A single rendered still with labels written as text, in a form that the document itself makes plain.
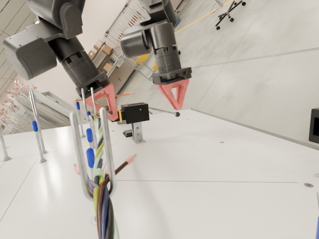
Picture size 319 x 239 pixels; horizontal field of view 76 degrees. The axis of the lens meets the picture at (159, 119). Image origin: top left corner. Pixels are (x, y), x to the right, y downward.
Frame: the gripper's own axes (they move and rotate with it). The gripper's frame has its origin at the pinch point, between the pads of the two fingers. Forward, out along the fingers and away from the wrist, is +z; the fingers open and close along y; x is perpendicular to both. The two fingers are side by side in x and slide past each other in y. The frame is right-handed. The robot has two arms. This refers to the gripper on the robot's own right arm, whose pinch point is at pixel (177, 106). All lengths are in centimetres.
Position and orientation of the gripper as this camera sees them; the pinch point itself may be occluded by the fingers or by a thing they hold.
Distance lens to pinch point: 52.9
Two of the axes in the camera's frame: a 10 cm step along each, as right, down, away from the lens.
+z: 2.3, 9.3, 2.8
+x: 9.0, -3.1, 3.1
